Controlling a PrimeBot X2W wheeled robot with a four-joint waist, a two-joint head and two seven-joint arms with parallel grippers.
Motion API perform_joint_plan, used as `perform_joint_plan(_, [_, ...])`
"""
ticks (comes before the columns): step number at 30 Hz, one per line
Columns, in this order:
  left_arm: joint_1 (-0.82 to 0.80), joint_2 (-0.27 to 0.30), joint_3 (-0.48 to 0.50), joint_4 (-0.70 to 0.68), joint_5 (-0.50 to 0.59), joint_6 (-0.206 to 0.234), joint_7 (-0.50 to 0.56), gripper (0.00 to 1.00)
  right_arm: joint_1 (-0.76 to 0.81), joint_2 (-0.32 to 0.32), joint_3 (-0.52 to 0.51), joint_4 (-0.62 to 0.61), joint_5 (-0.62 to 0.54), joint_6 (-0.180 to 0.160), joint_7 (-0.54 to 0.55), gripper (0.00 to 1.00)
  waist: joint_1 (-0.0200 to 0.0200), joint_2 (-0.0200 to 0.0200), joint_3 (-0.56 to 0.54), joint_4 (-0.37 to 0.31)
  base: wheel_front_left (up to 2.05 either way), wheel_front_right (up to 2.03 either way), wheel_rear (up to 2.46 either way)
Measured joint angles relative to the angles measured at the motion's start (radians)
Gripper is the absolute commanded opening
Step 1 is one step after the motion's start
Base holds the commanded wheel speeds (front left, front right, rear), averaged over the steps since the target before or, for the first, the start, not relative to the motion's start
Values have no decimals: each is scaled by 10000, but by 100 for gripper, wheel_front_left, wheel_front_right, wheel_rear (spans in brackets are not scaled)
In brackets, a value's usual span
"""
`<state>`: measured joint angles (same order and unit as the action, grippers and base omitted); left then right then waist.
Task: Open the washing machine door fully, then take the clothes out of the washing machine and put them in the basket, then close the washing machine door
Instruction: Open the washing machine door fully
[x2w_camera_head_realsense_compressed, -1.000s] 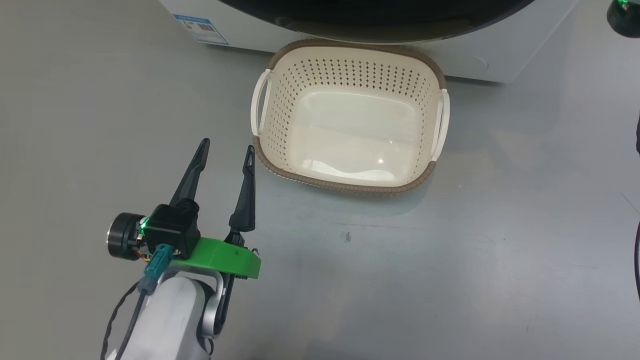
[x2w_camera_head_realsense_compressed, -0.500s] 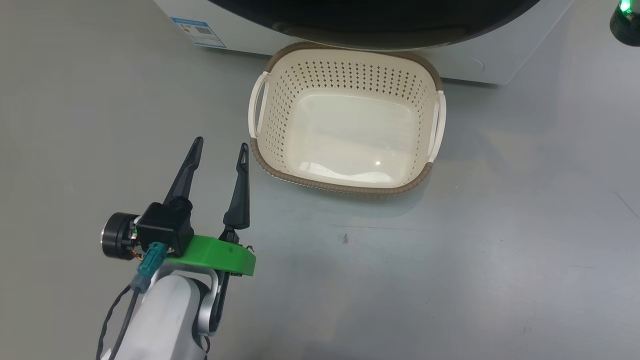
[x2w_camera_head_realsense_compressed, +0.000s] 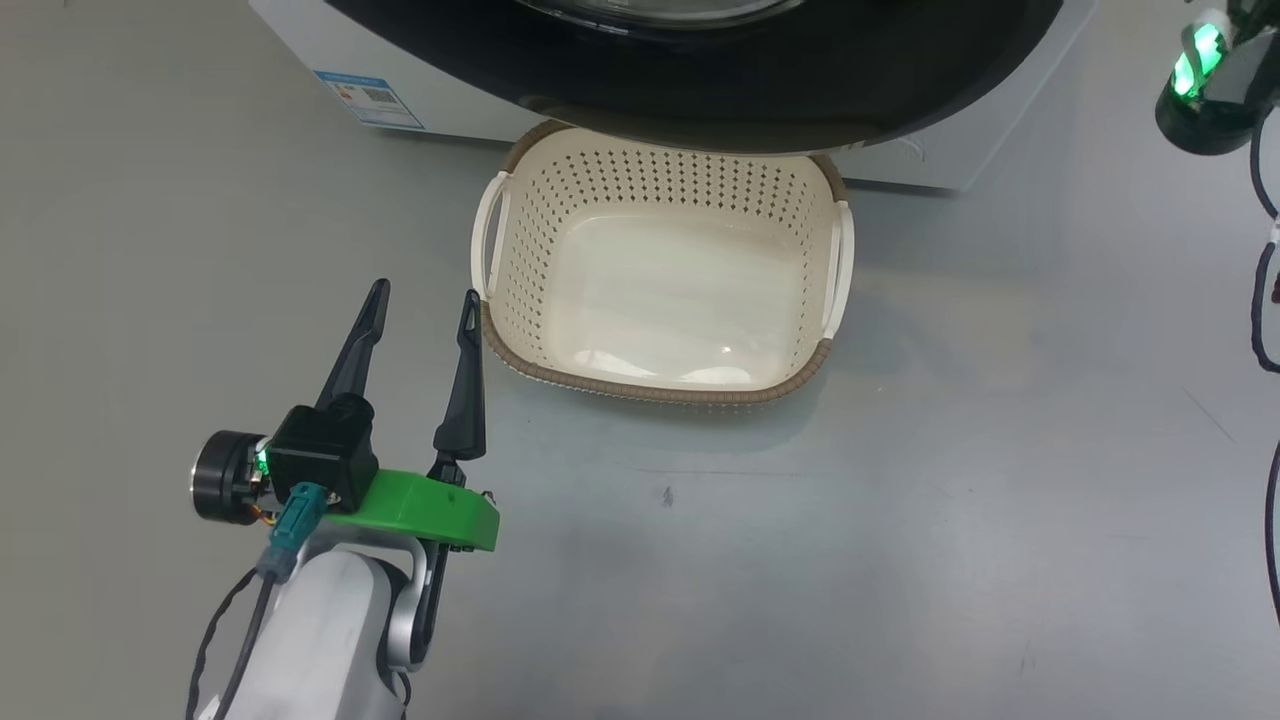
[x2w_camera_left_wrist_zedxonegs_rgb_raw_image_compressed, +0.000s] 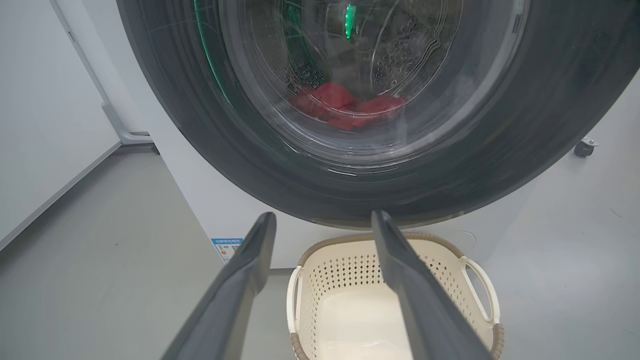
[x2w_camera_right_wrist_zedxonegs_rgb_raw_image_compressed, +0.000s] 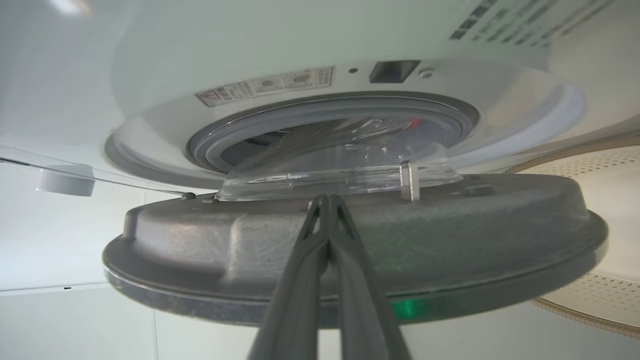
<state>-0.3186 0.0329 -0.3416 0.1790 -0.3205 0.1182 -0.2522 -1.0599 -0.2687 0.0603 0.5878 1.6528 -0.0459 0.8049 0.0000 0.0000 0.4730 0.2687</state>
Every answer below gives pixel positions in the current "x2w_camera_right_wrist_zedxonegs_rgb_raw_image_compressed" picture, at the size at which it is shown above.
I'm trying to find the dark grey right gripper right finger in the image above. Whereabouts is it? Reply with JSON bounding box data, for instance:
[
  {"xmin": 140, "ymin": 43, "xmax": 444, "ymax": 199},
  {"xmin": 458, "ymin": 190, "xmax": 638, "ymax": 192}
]
[{"xmin": 328, "ymin": 194, "xmax": 412, "ymax": 360}]

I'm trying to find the printed text label on washer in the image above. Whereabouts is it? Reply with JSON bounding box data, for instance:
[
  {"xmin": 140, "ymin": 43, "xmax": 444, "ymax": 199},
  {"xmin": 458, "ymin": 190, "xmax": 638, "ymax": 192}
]
[{"xmin": 448, "ymin": 0, "xmax": 616, "ymax": 48}]

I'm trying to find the white front-load washing machine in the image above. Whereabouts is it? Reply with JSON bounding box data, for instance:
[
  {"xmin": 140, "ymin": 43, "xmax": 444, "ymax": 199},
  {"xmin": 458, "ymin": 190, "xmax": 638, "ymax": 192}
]
[{"xmin": 0, "ymin": 0, "xmax": 640, "ymax": 293}]

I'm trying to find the dark round washing machine door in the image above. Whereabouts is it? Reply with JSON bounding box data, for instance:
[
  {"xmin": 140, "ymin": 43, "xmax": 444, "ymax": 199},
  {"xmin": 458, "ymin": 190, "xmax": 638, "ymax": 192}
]
[{"xmin": 102, "ymin": 142, "xmax": 609, "ymax": 330}]

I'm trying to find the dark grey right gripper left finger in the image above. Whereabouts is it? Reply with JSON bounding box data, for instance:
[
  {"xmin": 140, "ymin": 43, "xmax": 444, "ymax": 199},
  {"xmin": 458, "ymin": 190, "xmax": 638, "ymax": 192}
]
[{"xmin": 248, "ymin": 195, "xmax": 331, "ymax": 360}]

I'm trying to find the warning sticker on washer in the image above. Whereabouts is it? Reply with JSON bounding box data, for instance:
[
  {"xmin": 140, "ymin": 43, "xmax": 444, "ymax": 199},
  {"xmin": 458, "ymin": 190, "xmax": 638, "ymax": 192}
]
[{"xmin": 196, "ymin": 66, "xmax": 334, "ymax": 107}]

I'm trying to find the cream perforated laundry basket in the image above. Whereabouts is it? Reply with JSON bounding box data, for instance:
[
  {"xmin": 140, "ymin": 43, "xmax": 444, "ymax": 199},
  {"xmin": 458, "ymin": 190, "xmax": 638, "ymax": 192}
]
[{"xmin": 505, "ymin": 132, "xmax": 640, "ymax": 340}]

